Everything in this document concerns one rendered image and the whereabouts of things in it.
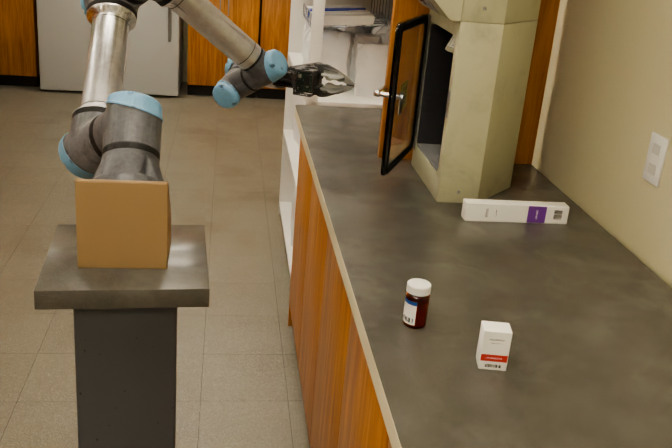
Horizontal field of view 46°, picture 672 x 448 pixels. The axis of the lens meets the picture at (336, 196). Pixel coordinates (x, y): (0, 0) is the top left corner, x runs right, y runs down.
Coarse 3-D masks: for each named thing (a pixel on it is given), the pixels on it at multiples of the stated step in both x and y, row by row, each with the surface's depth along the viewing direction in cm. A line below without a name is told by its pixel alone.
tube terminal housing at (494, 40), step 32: (480, 0) 190; (512, 0) 193; (480, 32) 193; (512, 32) 198; (480, 64) 196; (512, 64) 203; (480, 96) 199; (512, 96) 208; (448, 128) 201; (480, 128) 202; (512, 128) 214; (416, 160) 231; (448, 160) 204; (480, 160) 205; (512, 160) 220; (448, 192) 207; (480, 192) 209
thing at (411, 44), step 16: (416, 16) 211; (416, 32) 212; (416, 48) 215; (400, 64) 202; (416, 64) 219; (400, 80) 205; (416, 80) 223; (400, 128) 215; (384, 144) 204; (400, 144) 219; (384, 160) 206
